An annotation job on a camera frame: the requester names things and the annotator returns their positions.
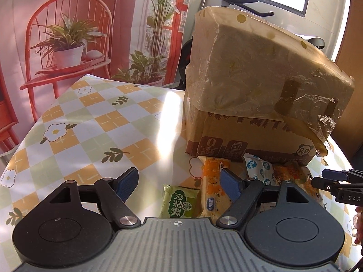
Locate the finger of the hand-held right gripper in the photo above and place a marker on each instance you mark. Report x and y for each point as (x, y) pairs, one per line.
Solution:
(323, 183)
(331, 173)

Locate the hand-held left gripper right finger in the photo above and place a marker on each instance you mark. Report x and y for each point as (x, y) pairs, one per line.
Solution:
(230, 185)

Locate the long orange snack packet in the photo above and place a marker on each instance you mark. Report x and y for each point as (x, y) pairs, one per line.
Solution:
(211, 187)

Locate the printed wall backdrop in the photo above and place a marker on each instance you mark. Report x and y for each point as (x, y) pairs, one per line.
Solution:
(22, 19)

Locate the plastic-lined cardboard box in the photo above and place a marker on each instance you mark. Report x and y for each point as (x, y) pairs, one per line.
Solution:
(249, 76)

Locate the wide orange snack packet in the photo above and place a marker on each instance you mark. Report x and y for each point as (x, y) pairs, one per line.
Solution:
(295, 174)

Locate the checked floral tablecloth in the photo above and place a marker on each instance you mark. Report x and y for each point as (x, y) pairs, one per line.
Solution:
(85, 124)

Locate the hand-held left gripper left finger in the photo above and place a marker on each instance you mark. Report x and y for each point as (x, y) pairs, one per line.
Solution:
(127, 184)

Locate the person's right hand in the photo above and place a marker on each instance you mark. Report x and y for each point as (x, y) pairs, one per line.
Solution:
(359, 226)

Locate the black exercise bike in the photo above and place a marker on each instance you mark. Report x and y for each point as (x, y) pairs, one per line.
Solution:
(184, 59)

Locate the wooden panel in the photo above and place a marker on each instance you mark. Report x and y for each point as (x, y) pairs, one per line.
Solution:
(353, 119)

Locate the white blue-print snack packet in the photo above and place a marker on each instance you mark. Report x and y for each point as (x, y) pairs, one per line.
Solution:
(259, 170)

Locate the light green snack packet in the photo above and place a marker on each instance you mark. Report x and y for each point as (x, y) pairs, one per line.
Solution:
(181, 201)

